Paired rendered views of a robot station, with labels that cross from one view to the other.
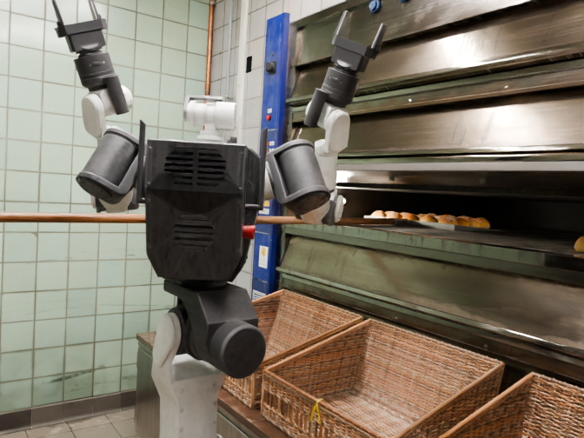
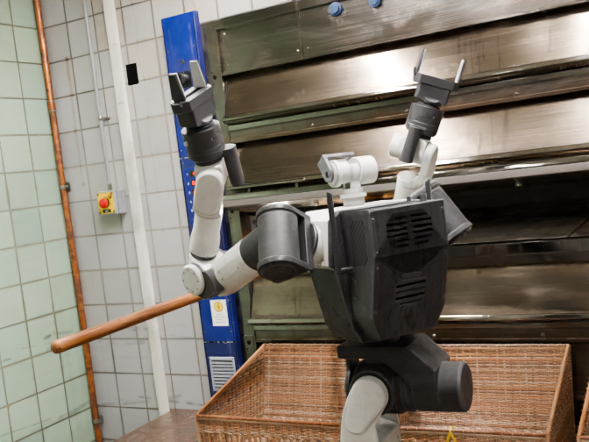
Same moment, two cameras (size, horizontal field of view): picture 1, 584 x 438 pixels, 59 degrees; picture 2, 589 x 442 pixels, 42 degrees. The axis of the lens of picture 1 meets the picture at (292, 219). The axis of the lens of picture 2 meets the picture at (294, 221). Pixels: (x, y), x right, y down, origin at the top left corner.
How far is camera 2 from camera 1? 1.18 m
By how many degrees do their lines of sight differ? 26
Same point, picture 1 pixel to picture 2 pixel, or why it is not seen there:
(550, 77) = (560, 83)
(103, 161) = (288, 240)
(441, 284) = (482, 288)
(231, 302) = (429, 347)
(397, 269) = not seen: hidden behind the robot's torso
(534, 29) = (535, 39)
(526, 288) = (571, 272)
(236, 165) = (439, 219)
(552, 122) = (570, 123)
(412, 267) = not seen: hidden behind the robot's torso
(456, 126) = (468, 132)
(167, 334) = (373, 396)
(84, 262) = not seen: outside the picture
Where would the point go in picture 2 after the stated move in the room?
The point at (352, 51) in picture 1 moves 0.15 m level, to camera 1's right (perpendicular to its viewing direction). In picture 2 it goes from (439, 88) to (485, 84)
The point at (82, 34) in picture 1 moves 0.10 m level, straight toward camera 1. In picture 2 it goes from (200, 106) to (231, 99)
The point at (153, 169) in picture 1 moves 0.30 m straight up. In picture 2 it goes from (378, 238) to (361, 94)
